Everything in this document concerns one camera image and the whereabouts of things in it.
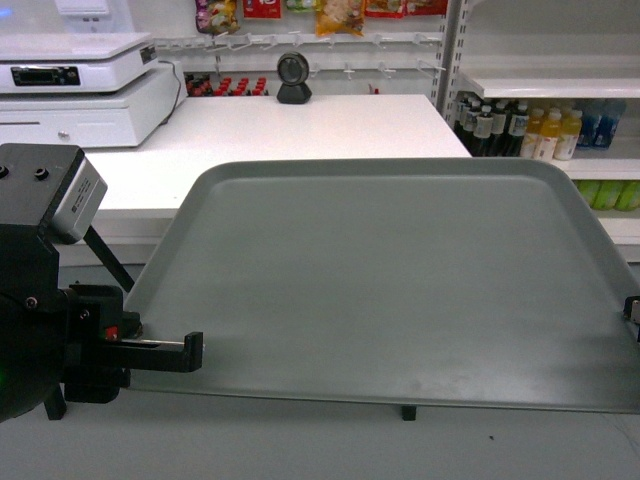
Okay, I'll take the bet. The dark tea bottle left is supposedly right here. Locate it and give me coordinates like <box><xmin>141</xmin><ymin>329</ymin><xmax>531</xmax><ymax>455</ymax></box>
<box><xmin>470</xmin><ymin>105</ymin><xmax>493</xmax><ymax>157</ymax></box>

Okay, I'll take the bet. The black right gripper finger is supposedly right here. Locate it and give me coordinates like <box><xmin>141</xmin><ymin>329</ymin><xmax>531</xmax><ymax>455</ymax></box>
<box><xmin>622</xmin><ymin>295</ymin><xmax>640</xmax><ymax>343</ymax></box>

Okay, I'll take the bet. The white cash register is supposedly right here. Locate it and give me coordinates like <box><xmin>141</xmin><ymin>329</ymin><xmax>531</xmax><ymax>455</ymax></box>
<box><xmin>1</xmin><ymin>1</ymin><xmax>158</xmax><ymax>95</ymax></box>

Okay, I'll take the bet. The dark tea bottle right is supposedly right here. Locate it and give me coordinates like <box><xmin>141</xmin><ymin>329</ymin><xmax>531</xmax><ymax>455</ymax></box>
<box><xmin>504</xmin><ymin>101</ymin><xmax>529</xmax><ymax>157</ymax></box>

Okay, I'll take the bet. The black barcode scanner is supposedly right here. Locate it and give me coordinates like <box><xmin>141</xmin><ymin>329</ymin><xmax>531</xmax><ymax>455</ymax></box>
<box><xmin>276</xmin><ymin>51</ymin><xmax>312</xmax><ymax>105</ymax></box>

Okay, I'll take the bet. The yellow snack bag hanging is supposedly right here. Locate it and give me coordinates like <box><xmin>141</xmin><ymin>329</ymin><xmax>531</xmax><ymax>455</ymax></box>
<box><xmin>315</xmin><ymin>0</ymin><xmax>365</xmax><ymax>36</ymax></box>

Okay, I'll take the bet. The white metal shelf unit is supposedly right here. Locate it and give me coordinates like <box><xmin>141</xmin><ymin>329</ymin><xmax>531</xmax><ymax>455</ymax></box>
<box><xmin>154</xmin><ymin>0</ymin><xmax>640</xmax><ymax>261</ymax></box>

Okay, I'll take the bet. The dark tea bottle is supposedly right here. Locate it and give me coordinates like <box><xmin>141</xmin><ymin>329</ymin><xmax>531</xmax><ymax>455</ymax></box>
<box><xmin>470</xmin><ymin>105</ymin><xmax>493</xmax><ymax>157</ymax></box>
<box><xmin>504</xmin><ymin>101</ymin><xmax>529</xmax><ymax>157</ymax></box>

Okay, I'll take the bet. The blue water bottle pack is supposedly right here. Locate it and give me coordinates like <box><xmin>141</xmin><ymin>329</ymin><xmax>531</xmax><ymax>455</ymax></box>
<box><xmin>577</xmin><ymin>98</ymin><xmax>627</xmax><ymax>150</ymax></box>

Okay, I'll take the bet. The white cash drawer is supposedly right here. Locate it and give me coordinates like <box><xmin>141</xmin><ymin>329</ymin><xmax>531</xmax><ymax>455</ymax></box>
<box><xmin>1</xmin><ymin>62</ymin><xmax>187</xmax><ymax>148</ymax></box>

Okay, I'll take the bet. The white label drink bottle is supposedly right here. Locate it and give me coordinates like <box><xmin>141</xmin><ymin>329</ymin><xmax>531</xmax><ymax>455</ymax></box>
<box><xmin>553</xmin><ymin>109</ymin><xmax>583</xmax><ymax>160</ymax></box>

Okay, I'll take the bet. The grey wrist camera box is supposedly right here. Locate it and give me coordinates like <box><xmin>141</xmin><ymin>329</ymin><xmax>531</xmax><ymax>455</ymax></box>
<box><xmin>1</xmin><ymin>143</ymin><xmax>107</xmax><ymax>244</ymax></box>

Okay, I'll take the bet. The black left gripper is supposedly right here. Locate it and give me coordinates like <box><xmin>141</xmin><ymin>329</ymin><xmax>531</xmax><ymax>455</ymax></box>
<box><xmin>1</xmin><ymin>226</ymin><xmax>204</xmax><ymax>420</ymax></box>

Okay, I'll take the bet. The grey silver serving tray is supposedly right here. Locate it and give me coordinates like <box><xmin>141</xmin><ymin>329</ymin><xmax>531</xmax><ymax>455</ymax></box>
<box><xmin>127</xmin><ymin>158</ymin><xmax>639</xmax><ymax>413</ymax></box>

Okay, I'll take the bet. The white checkout counter table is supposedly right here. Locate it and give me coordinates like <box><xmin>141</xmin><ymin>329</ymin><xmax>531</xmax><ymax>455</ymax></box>
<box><xmin>88</xmin><ymin>95</ymin><xmax>468</xmax><ymax>403</ymax></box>

